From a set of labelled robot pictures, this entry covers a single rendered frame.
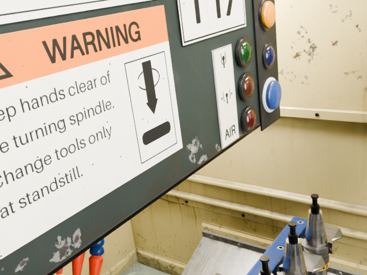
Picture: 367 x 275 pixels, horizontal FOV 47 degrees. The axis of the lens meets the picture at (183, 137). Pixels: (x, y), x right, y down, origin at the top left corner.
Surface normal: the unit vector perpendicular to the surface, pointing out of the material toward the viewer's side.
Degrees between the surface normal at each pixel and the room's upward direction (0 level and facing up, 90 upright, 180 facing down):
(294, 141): 90
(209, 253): 24
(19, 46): 90
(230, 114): 90
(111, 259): 90
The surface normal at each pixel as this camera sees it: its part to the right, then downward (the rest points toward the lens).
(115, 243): 0.80, 0.11
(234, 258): -0.35, -0.71
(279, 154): -0.58, 0.34
